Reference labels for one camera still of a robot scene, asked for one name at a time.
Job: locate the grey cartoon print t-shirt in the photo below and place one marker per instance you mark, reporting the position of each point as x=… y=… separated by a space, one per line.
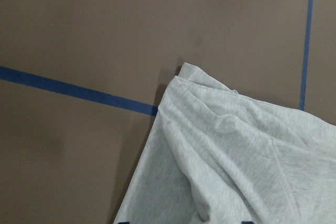
x=216 y=156

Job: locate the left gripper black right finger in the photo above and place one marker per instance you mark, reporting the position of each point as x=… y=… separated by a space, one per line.
x=247 y=222

